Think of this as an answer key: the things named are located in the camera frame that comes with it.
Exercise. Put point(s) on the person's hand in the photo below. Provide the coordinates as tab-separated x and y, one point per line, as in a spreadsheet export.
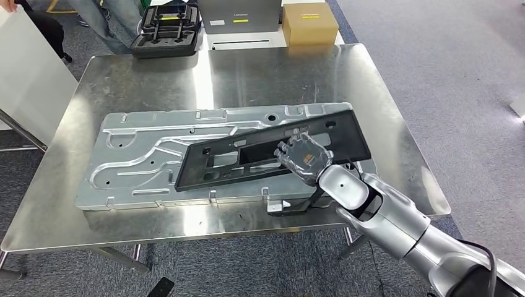
7	5

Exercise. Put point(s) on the white board panel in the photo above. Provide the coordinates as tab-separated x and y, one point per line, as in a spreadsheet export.
32	82

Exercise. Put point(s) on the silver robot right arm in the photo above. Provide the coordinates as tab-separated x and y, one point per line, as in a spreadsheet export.
393	221

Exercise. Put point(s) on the brown cardboard box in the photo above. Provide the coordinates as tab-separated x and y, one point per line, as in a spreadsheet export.
309	26

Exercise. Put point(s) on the black plastic panel part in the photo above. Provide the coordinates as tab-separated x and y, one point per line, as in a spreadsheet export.
348	139

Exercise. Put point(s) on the steel workbench table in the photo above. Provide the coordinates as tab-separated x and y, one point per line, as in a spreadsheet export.
287	74

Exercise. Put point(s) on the grey carton box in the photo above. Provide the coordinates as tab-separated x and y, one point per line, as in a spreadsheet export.
246	12

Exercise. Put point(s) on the person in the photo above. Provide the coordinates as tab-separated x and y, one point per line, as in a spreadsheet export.
45	24
106	20

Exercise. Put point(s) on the silver stamped metal panel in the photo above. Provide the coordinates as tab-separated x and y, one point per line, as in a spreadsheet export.
135	135

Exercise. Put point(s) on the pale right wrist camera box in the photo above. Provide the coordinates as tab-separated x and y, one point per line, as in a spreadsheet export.
278	206

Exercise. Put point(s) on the black foam case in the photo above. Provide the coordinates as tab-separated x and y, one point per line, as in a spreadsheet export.
164	37

